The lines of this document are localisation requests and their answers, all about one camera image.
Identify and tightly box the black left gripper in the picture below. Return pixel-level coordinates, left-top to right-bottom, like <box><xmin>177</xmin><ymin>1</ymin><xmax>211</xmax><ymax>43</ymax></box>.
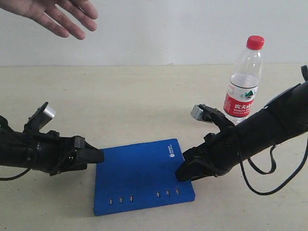
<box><xmin>26</xmin><ymin>131</ymin><xmax>104</xmax><ymax>176</ymax></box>

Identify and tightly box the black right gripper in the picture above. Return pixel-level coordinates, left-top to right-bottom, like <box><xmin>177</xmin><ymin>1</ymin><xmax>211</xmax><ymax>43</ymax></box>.
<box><xmin>175</xmin><ymin>125</ymin><xmax>243</xmax><ymax>181</ymax></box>

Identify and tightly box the blue ring binder notebook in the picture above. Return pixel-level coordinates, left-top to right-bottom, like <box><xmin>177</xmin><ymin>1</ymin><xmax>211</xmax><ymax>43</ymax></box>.
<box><xmin>93</xmin><ymin>139</ymin><xmax>195</xmax><ymax>216</ymax></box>

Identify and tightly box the clear water bottle red label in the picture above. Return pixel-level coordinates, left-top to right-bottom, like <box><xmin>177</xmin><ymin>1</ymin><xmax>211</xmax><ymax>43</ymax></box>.
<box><xmin>223</xmin><ymin>35</ymin><xmax>265</xmax><ymax>125</ymax></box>

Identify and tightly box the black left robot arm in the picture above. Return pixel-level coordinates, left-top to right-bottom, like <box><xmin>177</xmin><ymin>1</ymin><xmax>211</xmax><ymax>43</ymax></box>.
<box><xmin>0</xmin><ymin>117</ymin><xmax>104</xmax><ymax>176</ymax></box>

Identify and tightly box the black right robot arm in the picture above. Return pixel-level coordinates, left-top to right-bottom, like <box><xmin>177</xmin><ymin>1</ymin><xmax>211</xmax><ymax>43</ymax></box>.
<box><xmin>175</xmin><ymin>65</ymin><xmax>308</xmax><ymax>181</ymax></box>

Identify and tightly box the person's open hand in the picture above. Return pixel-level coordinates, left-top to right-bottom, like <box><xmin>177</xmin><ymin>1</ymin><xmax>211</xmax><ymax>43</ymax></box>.
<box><xmin>0</xmin><ymin>0</ymin><xmax>99</xmax><ymax>40</ymax></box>

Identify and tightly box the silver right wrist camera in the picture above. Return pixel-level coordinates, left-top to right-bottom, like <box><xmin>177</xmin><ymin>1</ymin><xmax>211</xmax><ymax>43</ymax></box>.
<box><xmin>190</xmin><ymin>103</ymin><xmax>235</xmax><ymax>132</ymax></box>

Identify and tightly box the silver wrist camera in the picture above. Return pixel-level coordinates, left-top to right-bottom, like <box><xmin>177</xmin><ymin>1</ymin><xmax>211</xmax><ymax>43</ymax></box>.
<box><xmin>23</xmin><ymin>101</ymin><xmax>56</xmax><ymax>135</ymax></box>
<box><xmin>190</xmin><ymin>103</ymin><xmax>235</xmax><ymax>132</ymax></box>

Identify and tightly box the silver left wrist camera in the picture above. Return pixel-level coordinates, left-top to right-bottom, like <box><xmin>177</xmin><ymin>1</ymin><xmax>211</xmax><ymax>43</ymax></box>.
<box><xmin>23</xmin><ymin>101</ymin><xmax>56</xmax><ymax>135</ymax></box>

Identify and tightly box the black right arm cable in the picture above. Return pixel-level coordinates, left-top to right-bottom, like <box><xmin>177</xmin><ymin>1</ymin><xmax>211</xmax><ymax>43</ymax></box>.
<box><xmin>239</xmin><ymin>127</ymin><xmax>308</xmax><ymax>196</ymax></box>

